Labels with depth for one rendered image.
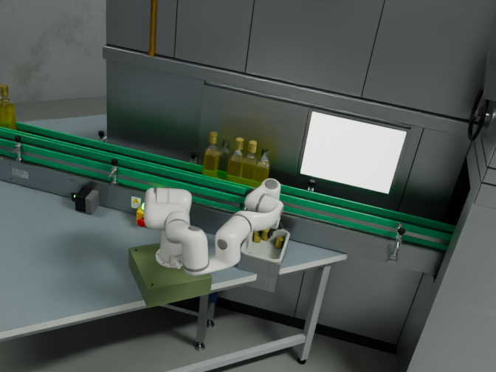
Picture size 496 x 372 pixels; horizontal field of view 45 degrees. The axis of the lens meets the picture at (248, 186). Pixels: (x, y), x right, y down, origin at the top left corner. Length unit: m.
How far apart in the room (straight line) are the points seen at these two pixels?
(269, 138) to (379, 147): 0.48
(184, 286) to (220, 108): 0.82
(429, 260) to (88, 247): 1.44
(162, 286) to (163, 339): 0.99
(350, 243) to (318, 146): 0.44
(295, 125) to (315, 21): 0.45
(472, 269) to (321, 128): 0.84
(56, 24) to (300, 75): 3.06
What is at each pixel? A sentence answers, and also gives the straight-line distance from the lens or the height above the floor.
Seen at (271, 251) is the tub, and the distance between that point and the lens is 2.59.
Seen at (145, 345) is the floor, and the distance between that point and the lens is 3.20.
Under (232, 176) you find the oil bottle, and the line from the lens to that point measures 2.63.
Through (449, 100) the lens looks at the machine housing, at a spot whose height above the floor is 1.47.
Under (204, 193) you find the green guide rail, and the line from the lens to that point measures 2.58.
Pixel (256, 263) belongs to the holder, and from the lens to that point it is 2.47.
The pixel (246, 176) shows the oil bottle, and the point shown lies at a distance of 2.61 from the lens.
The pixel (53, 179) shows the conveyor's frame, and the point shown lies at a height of 0.83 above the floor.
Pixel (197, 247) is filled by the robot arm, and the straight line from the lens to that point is 1.94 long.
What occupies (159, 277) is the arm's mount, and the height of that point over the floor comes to 0.84.
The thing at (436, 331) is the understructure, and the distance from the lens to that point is 2.73.
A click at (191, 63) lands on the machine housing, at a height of 1.39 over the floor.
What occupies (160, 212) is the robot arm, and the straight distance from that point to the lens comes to 2.09.
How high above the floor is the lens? 2.38
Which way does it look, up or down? 33 degrees down
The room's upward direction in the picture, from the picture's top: 8 degrees clockwise
